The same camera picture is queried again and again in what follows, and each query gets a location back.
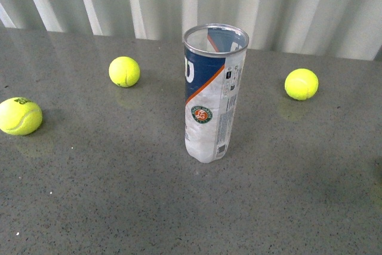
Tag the far left tennis ball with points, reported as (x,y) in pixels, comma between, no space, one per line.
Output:
(20,116)

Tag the clear Wilson tennis ball can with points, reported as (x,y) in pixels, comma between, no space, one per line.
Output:
(214,57)

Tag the tennis ball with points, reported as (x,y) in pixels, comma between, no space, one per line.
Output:
(20,116)
(124,71)
(301,84)

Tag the right tennis ball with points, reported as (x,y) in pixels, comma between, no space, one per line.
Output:
(301,84)

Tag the white pleated curtain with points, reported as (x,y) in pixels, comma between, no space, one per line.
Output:
(340,28)

